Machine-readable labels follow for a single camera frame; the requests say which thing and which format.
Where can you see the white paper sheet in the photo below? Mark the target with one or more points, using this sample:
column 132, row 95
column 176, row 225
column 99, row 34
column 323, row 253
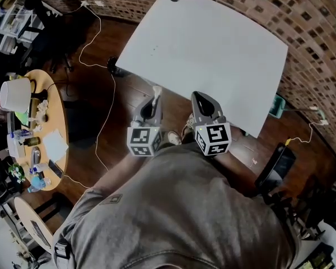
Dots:
column 54, row 146

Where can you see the round wooden table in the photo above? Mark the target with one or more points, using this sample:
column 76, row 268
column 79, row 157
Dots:
column 57, row 111

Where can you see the person's shoe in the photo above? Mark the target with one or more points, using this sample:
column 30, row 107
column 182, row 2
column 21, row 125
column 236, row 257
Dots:
column 174, row 137
column 188, row 125

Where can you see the beige round table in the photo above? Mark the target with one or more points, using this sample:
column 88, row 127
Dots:
column 35, row 226

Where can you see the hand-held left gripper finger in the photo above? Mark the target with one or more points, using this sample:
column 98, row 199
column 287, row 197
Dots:
column 140, row 109
column 160, row 109

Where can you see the person's right shoe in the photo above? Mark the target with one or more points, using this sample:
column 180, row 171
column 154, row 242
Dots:
column 188, row 125

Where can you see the black flat screen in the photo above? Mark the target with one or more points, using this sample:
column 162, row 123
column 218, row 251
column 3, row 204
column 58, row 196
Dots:
column 277, row 165

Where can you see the white power adapter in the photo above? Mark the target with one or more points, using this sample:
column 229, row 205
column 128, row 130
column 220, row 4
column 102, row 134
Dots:
column 322, row 121

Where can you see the person's left forearm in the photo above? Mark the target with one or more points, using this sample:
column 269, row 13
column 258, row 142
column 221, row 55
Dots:
column 120, row 169

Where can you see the person's grey shirt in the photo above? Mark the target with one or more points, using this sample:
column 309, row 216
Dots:
column 173, row 212

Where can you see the dark glass bottle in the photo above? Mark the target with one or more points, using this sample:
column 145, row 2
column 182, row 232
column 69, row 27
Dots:
column 30, row 141

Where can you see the small potted plant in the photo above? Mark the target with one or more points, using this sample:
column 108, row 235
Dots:
column 16, row 172

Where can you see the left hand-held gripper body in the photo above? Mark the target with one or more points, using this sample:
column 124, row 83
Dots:
column 142, row 140

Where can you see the small white object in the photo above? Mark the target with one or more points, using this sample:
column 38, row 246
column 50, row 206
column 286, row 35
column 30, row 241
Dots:
column 156, row 92

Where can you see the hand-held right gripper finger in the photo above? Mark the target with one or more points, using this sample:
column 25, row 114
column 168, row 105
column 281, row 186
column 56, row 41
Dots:
column 218, row 109
column 194, row 108

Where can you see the green packet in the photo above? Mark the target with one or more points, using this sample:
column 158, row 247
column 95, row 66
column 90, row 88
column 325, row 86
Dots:
column 22, row 118

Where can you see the person's left shoe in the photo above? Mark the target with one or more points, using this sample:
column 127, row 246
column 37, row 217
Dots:
column 174, row 137

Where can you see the black lamp base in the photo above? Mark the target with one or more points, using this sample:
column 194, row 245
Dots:
column 39, row 92

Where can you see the white shelf rack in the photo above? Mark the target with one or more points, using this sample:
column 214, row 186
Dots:
column 14, row 13

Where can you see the black smartphone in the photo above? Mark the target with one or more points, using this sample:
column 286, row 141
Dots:
column 55, row 168

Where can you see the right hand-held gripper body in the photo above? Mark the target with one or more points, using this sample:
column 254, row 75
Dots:
column 214, row 139

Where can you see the white box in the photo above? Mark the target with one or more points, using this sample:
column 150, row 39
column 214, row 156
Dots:
column 15, row 146

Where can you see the white crumpled wad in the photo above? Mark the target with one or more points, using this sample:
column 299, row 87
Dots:
column 42, row 109

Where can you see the white lamp shade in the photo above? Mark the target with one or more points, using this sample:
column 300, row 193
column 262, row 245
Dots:
column 15, row 95

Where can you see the black office chair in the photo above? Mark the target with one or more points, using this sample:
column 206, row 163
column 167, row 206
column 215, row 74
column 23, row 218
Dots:
column 330, row 212

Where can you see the white rectangular table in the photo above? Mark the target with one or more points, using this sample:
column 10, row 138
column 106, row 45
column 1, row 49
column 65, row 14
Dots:
column 201, row 55

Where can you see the person's right forearm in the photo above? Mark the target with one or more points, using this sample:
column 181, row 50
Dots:
column 235, row 169

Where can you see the blue plastic bottle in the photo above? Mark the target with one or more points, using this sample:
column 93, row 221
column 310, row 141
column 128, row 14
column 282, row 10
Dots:
column 37, row 183

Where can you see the green dustpan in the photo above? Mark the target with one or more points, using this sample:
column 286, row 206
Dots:
column 277, row 106

